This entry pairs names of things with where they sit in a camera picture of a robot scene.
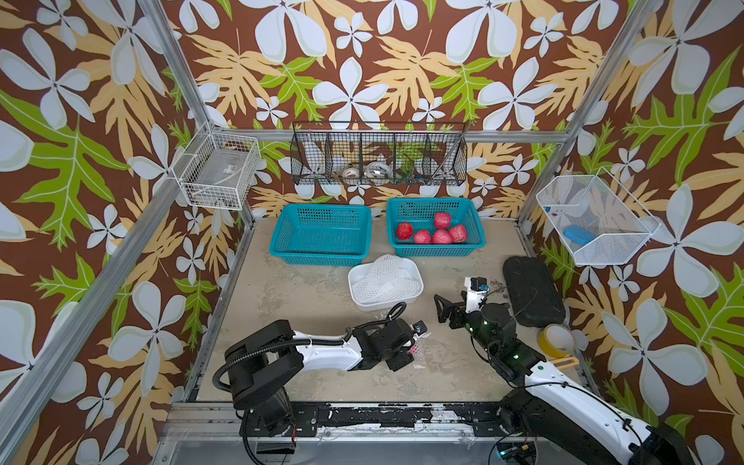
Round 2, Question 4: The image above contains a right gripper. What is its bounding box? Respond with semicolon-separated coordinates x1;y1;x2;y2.
433;289;500;360

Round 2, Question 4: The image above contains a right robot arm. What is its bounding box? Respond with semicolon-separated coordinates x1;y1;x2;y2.
434;296;694;464

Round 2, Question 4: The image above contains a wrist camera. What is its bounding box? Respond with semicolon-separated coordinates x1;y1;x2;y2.
464;277;489;314
412;321;428;337

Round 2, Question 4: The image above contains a teal plastic basket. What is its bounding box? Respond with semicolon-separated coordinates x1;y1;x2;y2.
269;203;372;267
386;198;486;258

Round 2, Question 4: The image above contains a yellow utility knife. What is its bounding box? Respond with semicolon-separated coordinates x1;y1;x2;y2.
550;356;579;370

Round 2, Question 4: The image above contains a white plastic tub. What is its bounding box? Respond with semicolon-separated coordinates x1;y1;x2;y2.
348;255;424;312

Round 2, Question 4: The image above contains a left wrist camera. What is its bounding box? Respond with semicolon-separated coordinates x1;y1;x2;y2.
412;321;428;337

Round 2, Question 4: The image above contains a black case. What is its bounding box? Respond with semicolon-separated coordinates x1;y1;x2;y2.
503;256;566;327

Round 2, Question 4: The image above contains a blue object in basket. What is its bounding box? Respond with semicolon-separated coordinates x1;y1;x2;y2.
564;225;596;247

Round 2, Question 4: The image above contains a white wire basket left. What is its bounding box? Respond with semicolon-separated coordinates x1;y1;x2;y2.
174;124;262;211

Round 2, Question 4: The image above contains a silver object in wire basket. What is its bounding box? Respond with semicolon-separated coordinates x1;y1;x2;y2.
364;162;393;179

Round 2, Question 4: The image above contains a red apple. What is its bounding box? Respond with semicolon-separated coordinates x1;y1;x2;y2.
413;230;432;245
395;222;415;241

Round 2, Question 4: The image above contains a black wire wall basket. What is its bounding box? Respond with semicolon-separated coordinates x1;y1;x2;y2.
288;121;468;186

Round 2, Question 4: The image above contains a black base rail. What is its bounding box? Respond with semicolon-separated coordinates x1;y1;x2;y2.
240;400;552;438

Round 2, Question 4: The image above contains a white foam net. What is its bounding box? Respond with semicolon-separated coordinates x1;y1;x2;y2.
367;255;420;294
352;279;420;305

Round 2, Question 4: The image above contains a white wire basket right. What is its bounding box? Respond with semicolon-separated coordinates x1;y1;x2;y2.
536;169;661;267

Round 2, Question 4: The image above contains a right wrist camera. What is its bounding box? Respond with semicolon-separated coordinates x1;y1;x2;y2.
464;277;489;314

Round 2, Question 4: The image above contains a white wire basket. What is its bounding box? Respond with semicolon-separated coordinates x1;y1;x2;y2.
536;169;661;267
174;124;262;211

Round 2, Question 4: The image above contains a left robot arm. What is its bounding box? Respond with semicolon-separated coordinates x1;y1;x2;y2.
211;301;427;436

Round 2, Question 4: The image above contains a tape roll in wire basket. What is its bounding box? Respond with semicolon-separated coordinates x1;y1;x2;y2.
340;167;360;181

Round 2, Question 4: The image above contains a left teal plastic basket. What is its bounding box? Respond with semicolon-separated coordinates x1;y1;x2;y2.
269;203;372;267

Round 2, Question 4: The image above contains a right teal plastic basket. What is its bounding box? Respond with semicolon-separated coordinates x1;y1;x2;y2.
386;198;486;258

